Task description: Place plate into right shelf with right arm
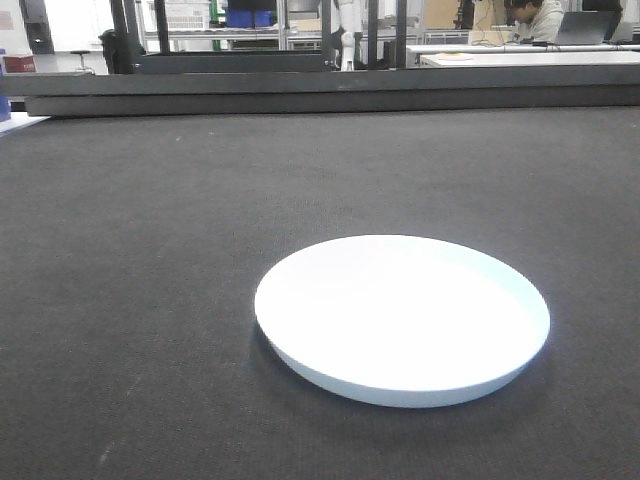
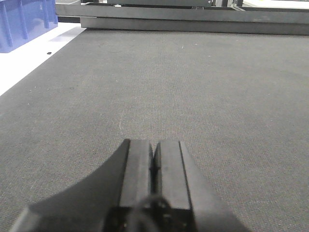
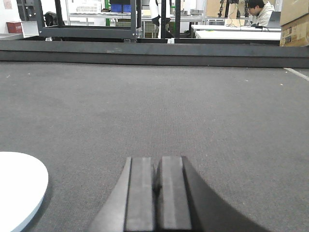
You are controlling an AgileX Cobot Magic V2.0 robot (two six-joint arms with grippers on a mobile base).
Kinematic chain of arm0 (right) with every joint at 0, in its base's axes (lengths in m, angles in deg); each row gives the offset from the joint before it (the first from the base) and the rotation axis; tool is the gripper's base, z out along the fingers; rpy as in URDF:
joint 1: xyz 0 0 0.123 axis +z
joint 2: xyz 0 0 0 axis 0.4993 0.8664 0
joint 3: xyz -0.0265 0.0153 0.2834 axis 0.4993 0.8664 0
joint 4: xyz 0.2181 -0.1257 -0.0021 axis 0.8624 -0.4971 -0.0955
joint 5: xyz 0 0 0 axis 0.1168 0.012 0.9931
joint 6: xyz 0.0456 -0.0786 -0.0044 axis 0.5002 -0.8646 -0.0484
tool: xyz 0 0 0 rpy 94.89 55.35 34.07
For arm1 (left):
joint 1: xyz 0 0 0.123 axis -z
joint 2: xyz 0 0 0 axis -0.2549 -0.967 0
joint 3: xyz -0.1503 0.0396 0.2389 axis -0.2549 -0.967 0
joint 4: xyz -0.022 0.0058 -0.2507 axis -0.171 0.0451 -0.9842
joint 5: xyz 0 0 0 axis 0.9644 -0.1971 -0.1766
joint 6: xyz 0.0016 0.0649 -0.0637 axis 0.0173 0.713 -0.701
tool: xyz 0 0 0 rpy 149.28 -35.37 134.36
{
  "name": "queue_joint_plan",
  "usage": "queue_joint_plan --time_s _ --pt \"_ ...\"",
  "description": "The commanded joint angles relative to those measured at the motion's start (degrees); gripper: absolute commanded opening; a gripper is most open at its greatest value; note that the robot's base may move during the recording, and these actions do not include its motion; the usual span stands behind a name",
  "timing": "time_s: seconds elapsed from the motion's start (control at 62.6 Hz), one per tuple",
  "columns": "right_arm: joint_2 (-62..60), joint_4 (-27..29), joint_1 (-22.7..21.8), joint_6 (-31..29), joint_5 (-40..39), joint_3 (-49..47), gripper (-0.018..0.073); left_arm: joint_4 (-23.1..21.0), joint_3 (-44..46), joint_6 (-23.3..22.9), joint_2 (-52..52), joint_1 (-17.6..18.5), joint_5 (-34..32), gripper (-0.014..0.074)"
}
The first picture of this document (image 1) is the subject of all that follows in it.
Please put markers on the light blue round tray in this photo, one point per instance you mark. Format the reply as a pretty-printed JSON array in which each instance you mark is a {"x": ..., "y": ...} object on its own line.
[{"x": 401, "y": 321}]

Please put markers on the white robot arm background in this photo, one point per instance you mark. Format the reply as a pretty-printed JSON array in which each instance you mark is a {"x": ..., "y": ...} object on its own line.
[{"x": 346, "y": 30}]

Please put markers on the black round stool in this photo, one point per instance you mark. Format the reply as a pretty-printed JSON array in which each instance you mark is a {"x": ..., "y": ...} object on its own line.
[{"x": 83, "y": 67}]

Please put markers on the seated person in hoodie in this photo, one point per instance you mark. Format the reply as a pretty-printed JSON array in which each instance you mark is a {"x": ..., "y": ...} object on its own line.
[{"x": 535, "y": 20}]

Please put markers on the open grey laptop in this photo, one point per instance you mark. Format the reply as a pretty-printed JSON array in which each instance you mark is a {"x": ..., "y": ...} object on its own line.
[{"x": 586, "y": 27}]

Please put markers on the white background desk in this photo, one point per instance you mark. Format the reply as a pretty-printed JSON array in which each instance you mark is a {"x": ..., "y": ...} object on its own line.
[{"x": 481, "y": 56}]

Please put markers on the red cardboard box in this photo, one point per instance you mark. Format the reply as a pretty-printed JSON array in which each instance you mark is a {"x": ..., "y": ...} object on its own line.
[{"x": 19, "y": 64}]

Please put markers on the black metal frame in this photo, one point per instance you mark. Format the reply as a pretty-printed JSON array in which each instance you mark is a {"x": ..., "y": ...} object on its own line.
[{"x": 283, "y": 81}]

